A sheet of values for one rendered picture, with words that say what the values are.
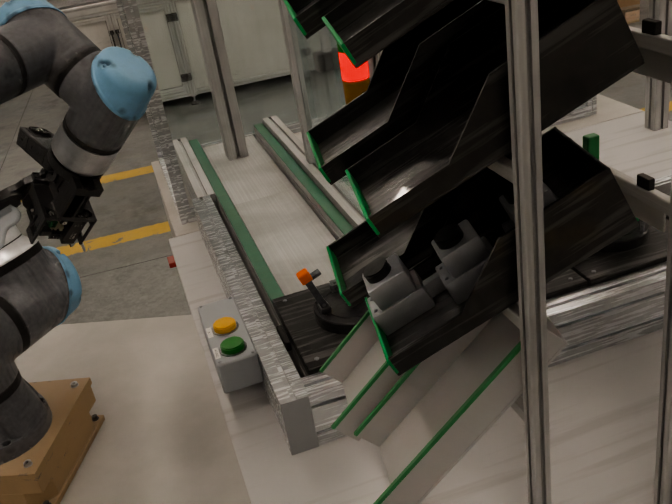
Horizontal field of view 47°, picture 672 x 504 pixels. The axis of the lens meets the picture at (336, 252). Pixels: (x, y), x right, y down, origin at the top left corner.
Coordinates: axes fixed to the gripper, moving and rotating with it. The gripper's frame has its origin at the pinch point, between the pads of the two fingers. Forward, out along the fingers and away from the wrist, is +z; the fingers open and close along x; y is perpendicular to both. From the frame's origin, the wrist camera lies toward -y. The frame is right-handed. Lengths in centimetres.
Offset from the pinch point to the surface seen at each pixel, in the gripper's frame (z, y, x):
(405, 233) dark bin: -38, 28, 28
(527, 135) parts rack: -64, 38, 11
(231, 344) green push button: 5.2, 17.1, 33.0
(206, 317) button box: 12.7, 6.9, 37.0
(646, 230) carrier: -43, 30, 90
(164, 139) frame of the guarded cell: 29, -56, 62
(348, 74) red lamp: -31, -13, 50
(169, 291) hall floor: 164, -101, 156
